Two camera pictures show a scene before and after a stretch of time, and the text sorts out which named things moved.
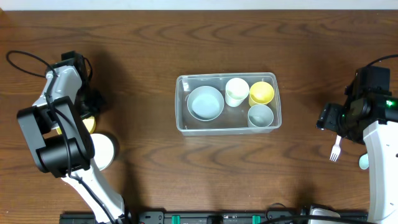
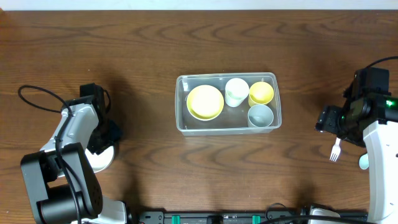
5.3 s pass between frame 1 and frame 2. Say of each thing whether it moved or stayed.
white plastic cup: stayed
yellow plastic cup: stayed
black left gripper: moved
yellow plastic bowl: moved
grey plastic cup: stayed
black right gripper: stayed
